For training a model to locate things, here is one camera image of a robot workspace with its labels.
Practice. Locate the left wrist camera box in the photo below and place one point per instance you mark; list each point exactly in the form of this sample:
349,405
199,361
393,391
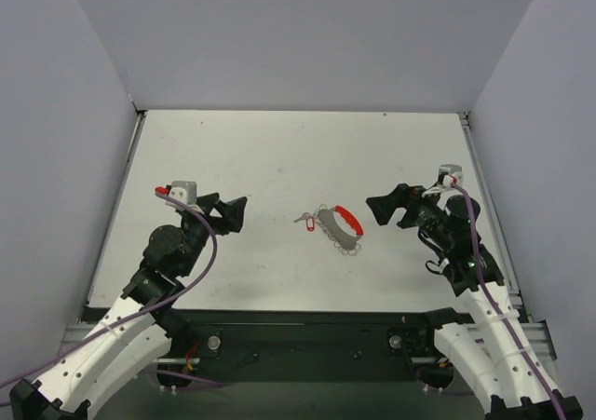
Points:
180,195

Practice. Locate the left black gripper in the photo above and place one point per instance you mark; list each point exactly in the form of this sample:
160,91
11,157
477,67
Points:
210,210

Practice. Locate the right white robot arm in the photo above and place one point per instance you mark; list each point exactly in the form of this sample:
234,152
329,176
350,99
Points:
502,368

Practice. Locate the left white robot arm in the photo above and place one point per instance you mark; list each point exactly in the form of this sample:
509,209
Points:
142,322

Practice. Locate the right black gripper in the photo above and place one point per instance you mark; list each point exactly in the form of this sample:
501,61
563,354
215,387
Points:
407,207

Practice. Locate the silver keyring with red tag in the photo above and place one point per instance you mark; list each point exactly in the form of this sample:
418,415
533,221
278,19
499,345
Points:
342,228

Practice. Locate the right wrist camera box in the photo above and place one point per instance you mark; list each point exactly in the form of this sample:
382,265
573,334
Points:
448,176

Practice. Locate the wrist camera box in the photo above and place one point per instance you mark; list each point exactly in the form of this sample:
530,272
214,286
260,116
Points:
448,176
180,195

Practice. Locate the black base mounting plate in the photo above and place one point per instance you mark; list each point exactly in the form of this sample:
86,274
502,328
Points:
231,346

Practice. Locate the red key tag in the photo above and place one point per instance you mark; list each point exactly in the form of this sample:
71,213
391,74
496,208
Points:
308,219

